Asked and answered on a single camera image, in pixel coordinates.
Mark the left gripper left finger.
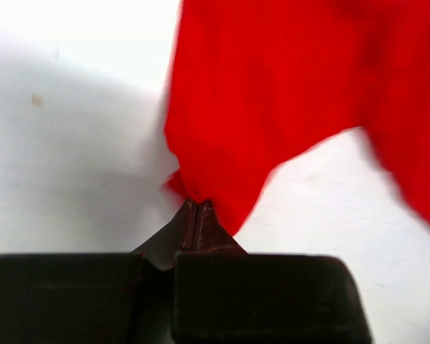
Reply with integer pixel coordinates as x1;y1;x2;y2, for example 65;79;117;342
131;200;197;271

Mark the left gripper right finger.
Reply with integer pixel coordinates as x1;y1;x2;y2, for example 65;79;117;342
192;201;247;254

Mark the red t shirt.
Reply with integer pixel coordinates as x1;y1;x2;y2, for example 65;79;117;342
164;1;430;234

